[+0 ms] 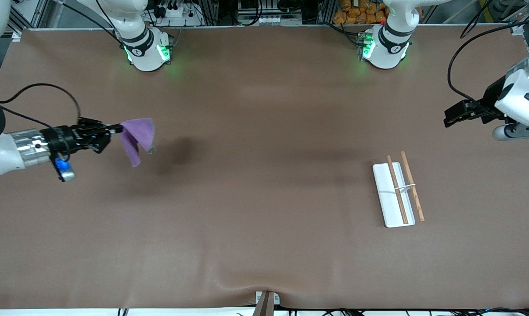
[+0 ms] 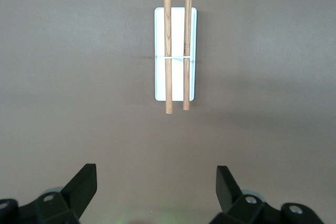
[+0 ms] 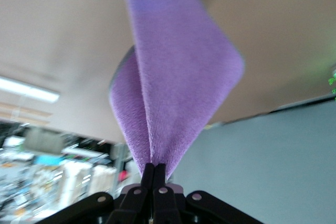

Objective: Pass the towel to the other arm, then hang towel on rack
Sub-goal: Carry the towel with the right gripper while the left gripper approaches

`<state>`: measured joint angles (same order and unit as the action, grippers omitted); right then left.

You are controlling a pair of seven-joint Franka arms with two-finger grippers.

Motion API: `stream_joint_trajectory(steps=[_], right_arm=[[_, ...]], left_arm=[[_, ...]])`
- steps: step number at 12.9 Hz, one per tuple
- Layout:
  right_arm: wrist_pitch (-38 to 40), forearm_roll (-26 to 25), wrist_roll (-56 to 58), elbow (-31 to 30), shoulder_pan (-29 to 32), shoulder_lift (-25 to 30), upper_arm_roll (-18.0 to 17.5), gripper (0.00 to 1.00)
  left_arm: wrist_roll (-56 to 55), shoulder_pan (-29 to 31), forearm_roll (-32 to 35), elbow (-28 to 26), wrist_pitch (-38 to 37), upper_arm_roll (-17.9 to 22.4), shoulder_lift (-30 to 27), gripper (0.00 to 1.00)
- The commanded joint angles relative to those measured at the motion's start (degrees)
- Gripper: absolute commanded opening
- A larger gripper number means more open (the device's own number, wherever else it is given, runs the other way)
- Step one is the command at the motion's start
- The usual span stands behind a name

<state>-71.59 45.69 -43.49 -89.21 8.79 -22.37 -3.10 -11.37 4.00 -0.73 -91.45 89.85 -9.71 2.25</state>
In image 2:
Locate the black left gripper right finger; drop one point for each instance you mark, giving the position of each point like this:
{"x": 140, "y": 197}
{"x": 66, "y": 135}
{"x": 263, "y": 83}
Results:
{"x": 236, "y": 205}

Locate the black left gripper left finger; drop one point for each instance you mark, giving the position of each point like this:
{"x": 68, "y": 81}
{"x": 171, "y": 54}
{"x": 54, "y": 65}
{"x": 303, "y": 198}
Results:
{"x": 65, "y": 203}

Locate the white rack base tray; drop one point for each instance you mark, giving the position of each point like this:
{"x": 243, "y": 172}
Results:
{"x": 177, "y": 82}

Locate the wooden rack rod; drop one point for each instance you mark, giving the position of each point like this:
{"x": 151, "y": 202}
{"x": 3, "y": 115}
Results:
{"x": 168, "y": 37}
{"x": 187, "y": 37}

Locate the brown table cover mat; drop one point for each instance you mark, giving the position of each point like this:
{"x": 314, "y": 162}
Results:
{"x": 78, "y": 77}

